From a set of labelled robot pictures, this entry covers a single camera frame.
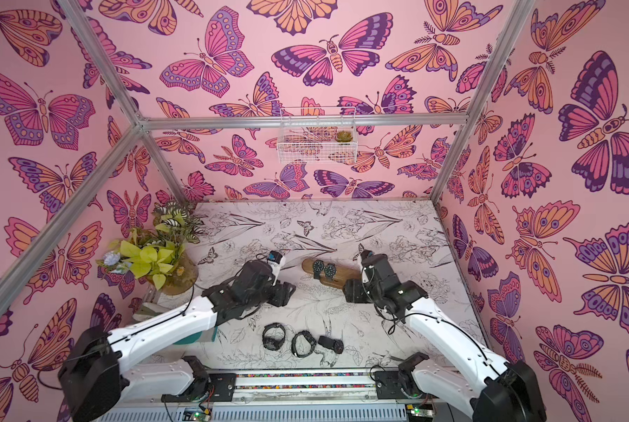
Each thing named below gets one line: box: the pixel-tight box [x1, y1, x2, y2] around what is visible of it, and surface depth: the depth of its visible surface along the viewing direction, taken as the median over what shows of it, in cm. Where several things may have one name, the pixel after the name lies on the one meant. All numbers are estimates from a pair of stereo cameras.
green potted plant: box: [96, 200, 205, 295], surface depth 82 cm
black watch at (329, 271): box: [324, 262, 337, 282], surface depth 90 cm
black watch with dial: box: [311, 259, 325, 280], surface depth 91 cm
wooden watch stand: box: [301, 258, 362, 290], surface depth 93 cm
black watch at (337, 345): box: [318, 335, 345, 355], surface depth 81 cm
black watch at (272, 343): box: [261, 321, 287, 351], surface depth 81 cm
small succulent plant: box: [334, 130, 354, 143], surface depth 94 cm
